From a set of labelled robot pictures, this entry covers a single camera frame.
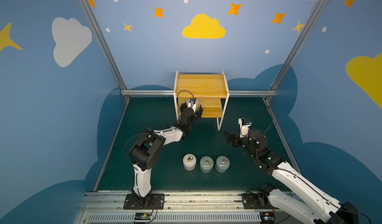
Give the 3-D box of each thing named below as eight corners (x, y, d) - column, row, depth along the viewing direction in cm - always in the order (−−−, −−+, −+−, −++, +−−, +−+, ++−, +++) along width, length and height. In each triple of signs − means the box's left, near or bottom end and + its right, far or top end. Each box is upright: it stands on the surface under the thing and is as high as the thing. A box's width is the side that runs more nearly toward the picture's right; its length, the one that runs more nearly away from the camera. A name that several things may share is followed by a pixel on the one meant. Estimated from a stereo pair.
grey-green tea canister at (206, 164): (199, 173, 85) (200, 168, 78) (199, 161, 89) (200, 156, 83) (212, 173, 85) (214, 168, 78) (211, 161, 89) (213, 156, 83)
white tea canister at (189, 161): (183, 170, 87) (182, 165, 79) (183, 159, 91) (183, 153, 84) (195, 170, 87) (196, 165, 80) (195, 159, 91) (196, 153, 84)
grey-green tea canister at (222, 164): (215, 172, 86) (218, 167, 79) (214, 160, 91) (216, 154, 84) (227, 172, 86) (231, 168, 79) (226, 160, 91) (228, 154, 84)
